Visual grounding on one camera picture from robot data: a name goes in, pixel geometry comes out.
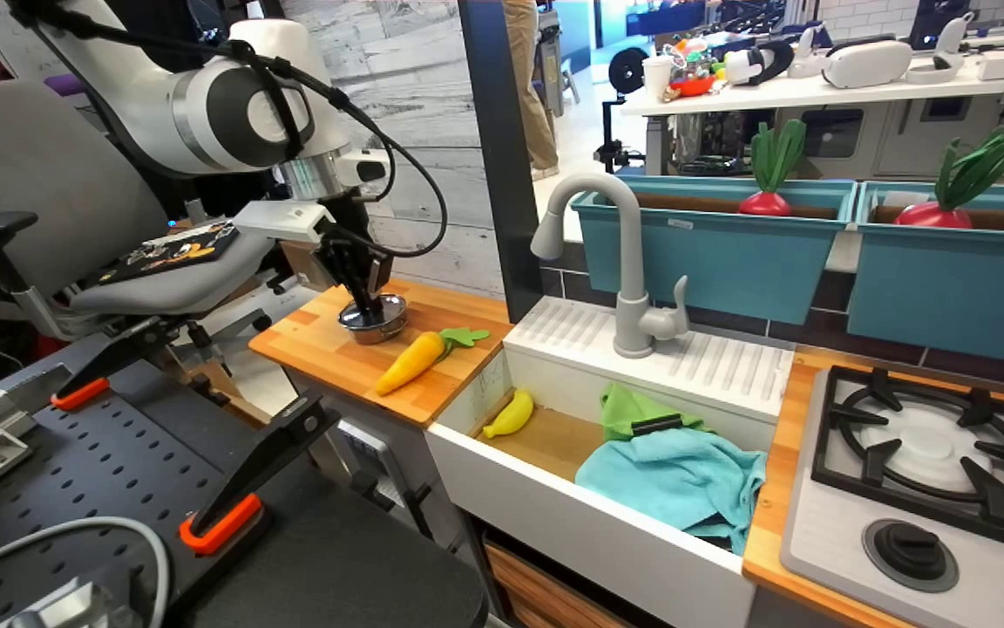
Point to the small steel pot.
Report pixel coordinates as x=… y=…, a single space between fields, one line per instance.
x=374 y=336

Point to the toy gas stove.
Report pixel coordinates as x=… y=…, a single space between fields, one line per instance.
x=853 y=511

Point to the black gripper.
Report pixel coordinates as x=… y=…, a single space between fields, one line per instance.
x=360 y=253

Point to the yellow plush carrot toy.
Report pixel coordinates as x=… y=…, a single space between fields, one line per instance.
x=409 y=363

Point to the white background table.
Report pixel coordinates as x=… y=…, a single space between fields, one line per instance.
x=782 y=90

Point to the yellow toy banana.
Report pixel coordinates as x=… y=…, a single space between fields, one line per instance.
x=511 y=416

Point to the grey toy faucet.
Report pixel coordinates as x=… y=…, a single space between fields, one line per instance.
x=632 y=265

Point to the black tray with parts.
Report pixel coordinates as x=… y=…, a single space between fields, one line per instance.
x=172 y=249

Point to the grey office chair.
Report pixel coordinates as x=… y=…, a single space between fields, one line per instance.
x=27 y=152

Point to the red toy radish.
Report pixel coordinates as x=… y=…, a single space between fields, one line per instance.
x=768 y=187
x=940 y=208

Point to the wooden kitchen countertop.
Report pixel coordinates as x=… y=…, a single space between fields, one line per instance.
x=328 y=349

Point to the teal planter box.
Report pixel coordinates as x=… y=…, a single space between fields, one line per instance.
x=712 y=257
x=956 y=292

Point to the white toy sink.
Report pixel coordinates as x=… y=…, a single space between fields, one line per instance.
x=549 y=511

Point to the brown wooden cabinet front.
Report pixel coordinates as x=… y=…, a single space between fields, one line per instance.
x=523 y=594

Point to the white curved device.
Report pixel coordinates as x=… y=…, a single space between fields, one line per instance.
x=870 y=64

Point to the green cloth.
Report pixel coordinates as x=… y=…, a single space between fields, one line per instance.
x=623 y=409

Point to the colourful toy pile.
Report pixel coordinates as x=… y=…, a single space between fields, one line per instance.
x=690 y=71

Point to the silver metal block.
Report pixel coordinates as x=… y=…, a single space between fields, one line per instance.
x=60 y=609

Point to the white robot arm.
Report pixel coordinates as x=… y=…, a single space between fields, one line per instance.
x=175 y=104

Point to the black vertical pillar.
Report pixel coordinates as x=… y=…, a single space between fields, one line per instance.
x=497 y=139

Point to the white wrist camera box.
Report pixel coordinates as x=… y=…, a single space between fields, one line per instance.
x=281 y=221

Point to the black perforated base table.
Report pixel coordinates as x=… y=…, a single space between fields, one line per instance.
x=95 y=489

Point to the teal cloth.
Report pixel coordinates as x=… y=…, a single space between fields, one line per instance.
x=677 y=476

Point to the orange black bar clamp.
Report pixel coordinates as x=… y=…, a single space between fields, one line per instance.
x=221 y=528
x=80 y=390

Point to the person in tan trousers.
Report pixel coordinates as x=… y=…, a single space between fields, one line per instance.
x=531 y=82

